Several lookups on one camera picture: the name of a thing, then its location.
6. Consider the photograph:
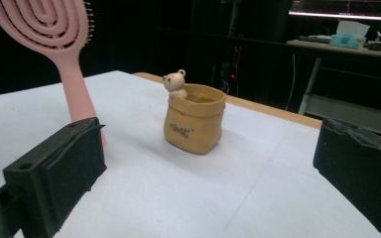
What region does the white-framed desk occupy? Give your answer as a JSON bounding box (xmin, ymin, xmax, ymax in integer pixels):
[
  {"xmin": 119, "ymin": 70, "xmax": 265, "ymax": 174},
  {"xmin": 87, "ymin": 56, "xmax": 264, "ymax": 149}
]
[{"xmin": 286, "ymin": 39, "xmax": 381, "ymax": 141}]

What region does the white table board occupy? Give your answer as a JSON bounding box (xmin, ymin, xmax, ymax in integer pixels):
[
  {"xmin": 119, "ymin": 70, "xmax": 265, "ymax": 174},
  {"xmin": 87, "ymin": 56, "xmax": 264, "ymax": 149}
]
[{"xmin": 0, "ymin": 69, "xmax": 381, "ymax": 238}]

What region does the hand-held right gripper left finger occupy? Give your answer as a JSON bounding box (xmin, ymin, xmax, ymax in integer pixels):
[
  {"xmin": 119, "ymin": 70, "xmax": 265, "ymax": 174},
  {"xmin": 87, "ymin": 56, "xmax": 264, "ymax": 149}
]
[{"xmin": 2, "ymin": 117, "xmax": 108, "ymax": 238}]

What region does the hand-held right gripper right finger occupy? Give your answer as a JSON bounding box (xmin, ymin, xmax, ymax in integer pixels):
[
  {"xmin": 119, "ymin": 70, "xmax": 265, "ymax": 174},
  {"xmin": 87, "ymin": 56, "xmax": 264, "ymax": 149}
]
[{"xmin": 313, "ymin": 117, "xmax": 381, "ymax": 238}]

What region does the white hanging cable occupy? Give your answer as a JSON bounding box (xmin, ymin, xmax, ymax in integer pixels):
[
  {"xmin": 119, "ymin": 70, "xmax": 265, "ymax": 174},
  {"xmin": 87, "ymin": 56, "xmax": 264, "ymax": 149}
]
[{"xmin": 285, "ymin": 53, "xmax": 297, "ymax": 111}]

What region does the brown bag-shaped pot with bear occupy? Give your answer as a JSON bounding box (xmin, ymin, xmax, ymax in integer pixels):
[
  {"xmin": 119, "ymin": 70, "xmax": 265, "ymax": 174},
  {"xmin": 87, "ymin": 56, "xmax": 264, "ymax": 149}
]
[{"xmin": 162, "ymin": 68, "xmax": 228, "ymax": 156}]

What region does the dark keyboard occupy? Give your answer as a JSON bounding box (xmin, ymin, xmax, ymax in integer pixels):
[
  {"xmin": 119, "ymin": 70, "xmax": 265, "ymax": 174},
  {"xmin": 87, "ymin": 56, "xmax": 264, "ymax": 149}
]
[{"xmin": 298, "ymin": 34, "xmax": 331, "ymax": 45}]

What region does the pink hairbrush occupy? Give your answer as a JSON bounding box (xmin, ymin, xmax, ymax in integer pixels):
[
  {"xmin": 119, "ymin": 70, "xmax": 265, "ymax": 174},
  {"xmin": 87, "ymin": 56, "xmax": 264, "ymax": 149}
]
[{"xmin": 0, "ymin": 0, "xmax": 109, "ymax": 150}]

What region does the teal tissue box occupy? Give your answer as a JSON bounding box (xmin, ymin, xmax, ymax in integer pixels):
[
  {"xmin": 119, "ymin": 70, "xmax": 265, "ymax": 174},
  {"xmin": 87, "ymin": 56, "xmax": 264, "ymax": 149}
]
[{"xmin": 328, "ymin": 20, "xmax": 371, "ymax": 51}]

